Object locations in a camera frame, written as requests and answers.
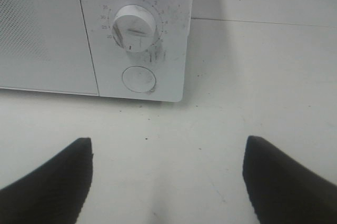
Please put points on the white lower timer knob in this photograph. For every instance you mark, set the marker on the white lower timer knob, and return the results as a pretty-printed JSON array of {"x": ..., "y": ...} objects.
[{"x": 134, "y": 28}]

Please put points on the white microwave door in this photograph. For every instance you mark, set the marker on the white microwave door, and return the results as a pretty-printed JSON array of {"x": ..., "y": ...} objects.
[{"x": 44, "y": 47}]

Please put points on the round white door button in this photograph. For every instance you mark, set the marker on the round white door button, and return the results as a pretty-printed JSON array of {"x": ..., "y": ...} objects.
[{"x": 138, "y": 79}]

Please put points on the white microwave oven body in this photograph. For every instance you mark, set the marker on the white microwave oven body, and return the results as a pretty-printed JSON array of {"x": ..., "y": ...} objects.
[{"x": 166, "y": 57}]

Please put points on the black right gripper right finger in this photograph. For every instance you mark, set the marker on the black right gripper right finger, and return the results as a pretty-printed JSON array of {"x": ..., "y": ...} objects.
[{"x": 281, "y": 190}]

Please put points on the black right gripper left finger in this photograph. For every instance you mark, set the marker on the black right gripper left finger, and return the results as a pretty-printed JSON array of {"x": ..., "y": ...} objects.
[{"x": 55, "y": 192}]

